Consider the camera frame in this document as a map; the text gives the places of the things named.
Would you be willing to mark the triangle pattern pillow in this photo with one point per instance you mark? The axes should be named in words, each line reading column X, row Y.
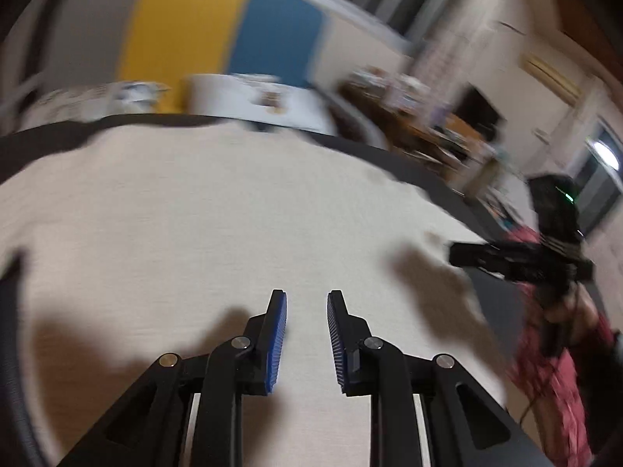
column 97, row 99

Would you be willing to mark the red ruffled quilt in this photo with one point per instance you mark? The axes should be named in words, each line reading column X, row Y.
column 564, row 399

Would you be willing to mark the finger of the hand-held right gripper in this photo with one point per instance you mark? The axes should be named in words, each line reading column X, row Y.
column 491, row 259

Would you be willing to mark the beige patterned curtain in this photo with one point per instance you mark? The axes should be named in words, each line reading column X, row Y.
column 448, row 58

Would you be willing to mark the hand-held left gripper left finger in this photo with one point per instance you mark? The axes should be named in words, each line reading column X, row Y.
column 275, row 340

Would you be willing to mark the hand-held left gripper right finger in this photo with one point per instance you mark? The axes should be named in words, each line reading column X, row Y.
column 336, row 340

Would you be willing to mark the beige air conditioner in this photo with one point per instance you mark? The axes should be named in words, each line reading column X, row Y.
column 550, row 78

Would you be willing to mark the white deer print pillow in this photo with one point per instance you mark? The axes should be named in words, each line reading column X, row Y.
column 228, row 97

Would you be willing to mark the black monitor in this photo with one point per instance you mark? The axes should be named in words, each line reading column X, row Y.
column 479, row 109

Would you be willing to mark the brown wooden desk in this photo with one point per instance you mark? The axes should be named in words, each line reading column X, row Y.
column 404, row 126

